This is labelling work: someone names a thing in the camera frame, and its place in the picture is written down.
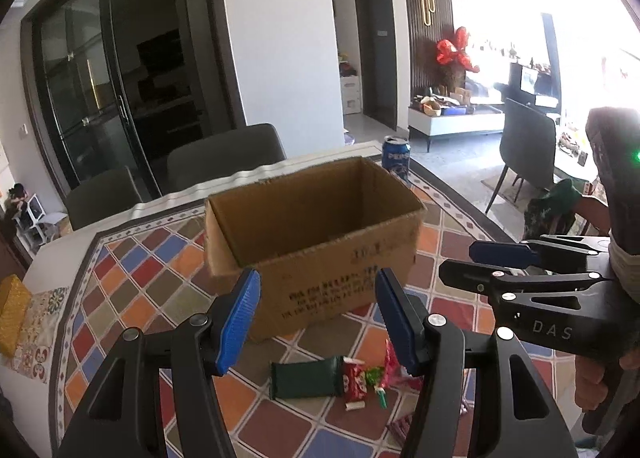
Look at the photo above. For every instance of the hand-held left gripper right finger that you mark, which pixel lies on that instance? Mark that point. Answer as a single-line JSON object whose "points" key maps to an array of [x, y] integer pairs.
{"points": [[400, 323]]}

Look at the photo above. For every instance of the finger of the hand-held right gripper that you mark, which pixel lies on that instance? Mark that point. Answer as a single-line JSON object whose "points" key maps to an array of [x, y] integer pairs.
{"points": [[500, 254], [525, 283]]}

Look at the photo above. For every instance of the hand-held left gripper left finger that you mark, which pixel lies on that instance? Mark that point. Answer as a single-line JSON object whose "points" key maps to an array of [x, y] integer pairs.
{"points": [[237, 323]]}

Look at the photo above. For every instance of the pink snack packet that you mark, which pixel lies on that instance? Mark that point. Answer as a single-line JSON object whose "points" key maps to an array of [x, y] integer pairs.
{"points": [[391, 363]]}

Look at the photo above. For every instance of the green lollipop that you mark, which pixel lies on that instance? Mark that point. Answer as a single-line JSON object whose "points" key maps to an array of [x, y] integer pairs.
{"points": [[372, 377]]}

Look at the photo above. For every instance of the red candy packet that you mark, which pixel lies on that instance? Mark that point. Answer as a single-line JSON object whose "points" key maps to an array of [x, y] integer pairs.
{"points": [[355, 377]]}

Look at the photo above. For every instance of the dark green snack packet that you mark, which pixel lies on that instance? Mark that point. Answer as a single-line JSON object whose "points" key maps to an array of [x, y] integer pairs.
{"points": [[307, 378]]}

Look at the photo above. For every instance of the cardboard box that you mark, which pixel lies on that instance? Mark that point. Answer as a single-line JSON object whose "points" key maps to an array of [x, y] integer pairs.
{"points": [[320, 258]]}

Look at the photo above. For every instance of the brown purple snack packet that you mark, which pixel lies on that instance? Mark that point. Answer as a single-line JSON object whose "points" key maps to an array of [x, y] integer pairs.
{"points": [[400, 428]]}

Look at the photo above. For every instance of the person's right hand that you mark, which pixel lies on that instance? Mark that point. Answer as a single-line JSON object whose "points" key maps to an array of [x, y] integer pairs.
{"points": [[590, 383]]}

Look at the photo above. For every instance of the green garment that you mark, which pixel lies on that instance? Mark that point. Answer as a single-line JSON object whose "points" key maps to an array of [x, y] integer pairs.
{"points": [[547, 210]]}

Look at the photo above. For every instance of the small white red candy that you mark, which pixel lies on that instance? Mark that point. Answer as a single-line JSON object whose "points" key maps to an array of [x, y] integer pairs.
{"points": [[355, 406]]}

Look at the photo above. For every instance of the colourful checked tablecloth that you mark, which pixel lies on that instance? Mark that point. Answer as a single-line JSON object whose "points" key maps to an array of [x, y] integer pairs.
{"points": [[150, 283]]}

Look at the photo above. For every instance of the dark dining chair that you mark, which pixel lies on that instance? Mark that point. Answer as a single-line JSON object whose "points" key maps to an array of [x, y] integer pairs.
{"points": [[530, 148]]}

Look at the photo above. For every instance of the white low cabinet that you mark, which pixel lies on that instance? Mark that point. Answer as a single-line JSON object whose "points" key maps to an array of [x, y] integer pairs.
{"points": [[455, 125]]}

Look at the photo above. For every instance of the blue soda can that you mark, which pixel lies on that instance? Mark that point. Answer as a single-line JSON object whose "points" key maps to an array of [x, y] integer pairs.
{"points": [[396, 160]]}

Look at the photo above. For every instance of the grey dining chair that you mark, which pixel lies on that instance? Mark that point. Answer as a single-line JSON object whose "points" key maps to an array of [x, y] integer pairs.
{"points": [[102, 198], [225, 153]]}

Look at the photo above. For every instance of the black piano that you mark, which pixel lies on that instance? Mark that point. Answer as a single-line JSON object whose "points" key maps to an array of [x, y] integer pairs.
{"points": [[532, 83]]}

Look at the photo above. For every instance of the patterned placemat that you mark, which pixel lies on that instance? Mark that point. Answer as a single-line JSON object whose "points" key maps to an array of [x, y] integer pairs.
{"points": [[42, 333]]}

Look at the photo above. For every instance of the red knot decoration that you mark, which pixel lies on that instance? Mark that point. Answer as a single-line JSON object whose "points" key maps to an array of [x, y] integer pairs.
{"points": [[452, 50]]}

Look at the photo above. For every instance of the small white cabinet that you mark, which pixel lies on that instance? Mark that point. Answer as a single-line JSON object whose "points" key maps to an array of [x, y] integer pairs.
{"points": [[350, 95]]}

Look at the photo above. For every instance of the white shoe rack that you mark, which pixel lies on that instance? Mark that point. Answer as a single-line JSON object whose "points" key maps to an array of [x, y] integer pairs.
{"points": [[37, 220]]}

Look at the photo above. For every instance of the woven tissue box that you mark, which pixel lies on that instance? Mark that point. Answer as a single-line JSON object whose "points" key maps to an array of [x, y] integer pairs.
{"points": [[12, 313]]}

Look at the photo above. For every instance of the dark doorway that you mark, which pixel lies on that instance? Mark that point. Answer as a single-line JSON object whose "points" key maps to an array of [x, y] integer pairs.
{"points": [[375, 48]]}

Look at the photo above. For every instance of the glass sliding door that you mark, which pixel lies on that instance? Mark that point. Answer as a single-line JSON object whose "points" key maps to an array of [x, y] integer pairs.
{"points": [[115, 73]]}

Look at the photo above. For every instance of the dark slatted wall panel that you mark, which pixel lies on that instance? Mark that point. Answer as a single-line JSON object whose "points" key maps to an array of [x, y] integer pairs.
{"points": [[442, 3]]}

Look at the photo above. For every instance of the gold wall ornament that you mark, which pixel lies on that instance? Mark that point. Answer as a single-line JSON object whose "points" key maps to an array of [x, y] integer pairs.
{"points": [[427, 3]]}

